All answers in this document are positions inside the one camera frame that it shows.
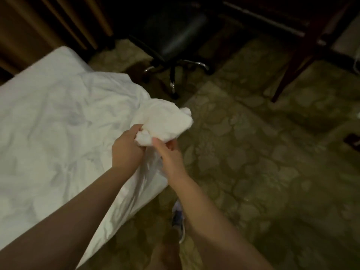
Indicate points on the person's left hand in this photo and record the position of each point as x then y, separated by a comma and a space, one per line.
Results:
128, 151

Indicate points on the person's right hand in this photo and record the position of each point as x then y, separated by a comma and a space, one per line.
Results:
173, 163

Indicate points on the white duvet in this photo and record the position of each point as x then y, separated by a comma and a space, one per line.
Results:
67, 143

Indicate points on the white bed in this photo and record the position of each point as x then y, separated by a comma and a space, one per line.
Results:
50, 70

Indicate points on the person's right forearm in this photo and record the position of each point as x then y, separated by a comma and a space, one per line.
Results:
219, 233

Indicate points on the person's left forearm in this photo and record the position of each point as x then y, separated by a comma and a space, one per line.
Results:
62, 227

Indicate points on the person's left dark sneaker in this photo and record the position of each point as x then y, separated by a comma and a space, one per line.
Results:
178, 219

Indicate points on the person's left leg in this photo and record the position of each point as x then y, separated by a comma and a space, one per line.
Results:
166, 253

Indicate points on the black office chair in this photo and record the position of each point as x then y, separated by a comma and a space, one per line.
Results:
174, 33

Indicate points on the brown curtain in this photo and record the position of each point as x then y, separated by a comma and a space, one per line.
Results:
39, 25

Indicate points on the dark wooden desk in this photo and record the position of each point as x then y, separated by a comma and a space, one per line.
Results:
304, 31

